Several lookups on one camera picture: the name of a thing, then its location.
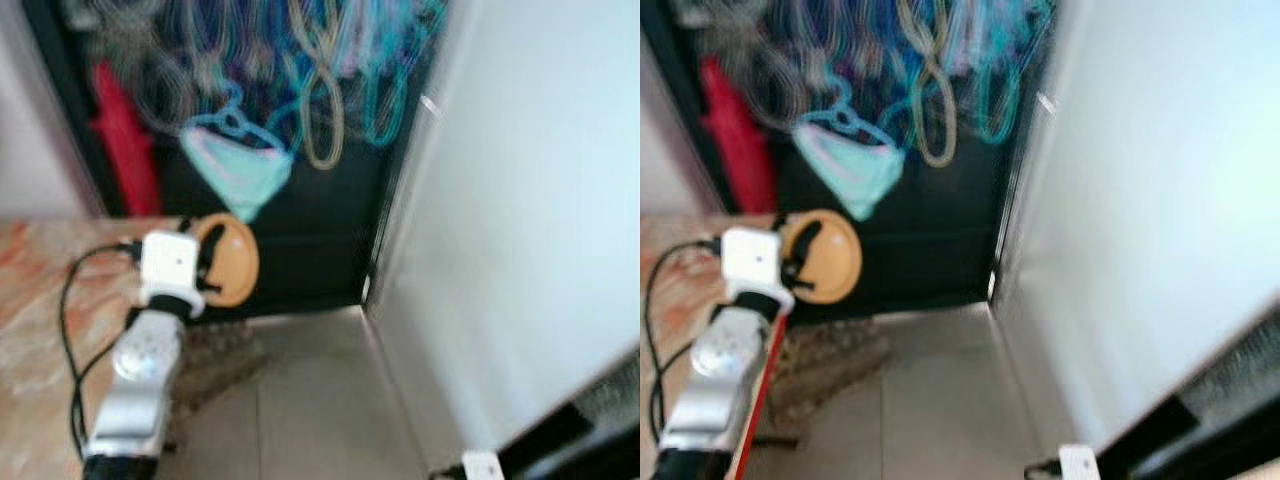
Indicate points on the round tan bread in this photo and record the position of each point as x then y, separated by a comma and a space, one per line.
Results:
836, 256
238, 262

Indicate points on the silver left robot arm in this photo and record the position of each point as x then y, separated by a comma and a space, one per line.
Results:
140, 370
715, 380

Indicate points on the white fridge door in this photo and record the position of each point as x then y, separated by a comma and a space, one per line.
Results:
510, 200
1140, 200

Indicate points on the teal clothes hanger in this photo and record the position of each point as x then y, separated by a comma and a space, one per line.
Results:
238, 170
856, 165

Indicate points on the brown patterned doormat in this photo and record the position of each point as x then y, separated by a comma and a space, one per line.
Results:
220, 355
835, 360

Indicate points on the black door panel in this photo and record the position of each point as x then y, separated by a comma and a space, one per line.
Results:
320, 230
950, 230

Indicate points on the red folded umbrella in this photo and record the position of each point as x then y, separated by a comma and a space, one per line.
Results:
122, 140
738, 135

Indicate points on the thin red strip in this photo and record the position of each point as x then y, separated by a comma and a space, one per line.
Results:
758, 400

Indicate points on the olive clothes hanger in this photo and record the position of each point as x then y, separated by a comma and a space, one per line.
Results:
322, 110
934, 105

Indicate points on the grey clothes hanger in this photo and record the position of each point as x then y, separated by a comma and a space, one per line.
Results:
760, 65
150, 70

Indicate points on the turquoise clothes hanger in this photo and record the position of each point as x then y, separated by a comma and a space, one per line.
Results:
392, 90
1000, 85

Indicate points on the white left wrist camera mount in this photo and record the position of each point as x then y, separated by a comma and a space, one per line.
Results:
752, 258
168, 262

